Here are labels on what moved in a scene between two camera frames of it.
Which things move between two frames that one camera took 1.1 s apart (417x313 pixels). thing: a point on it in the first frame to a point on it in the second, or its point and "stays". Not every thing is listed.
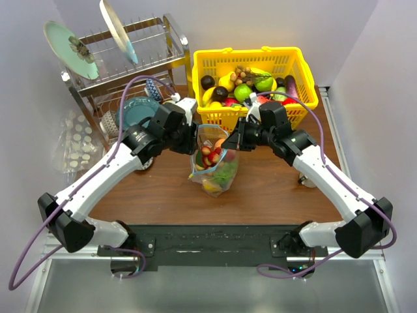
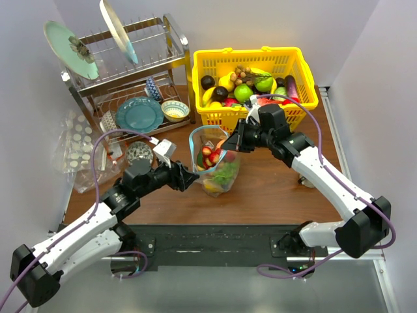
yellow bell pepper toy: (210, 187) stays
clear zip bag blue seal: (213, 167) stays
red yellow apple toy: (230, 155) stays
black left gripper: (190, 145) to (180, 178)
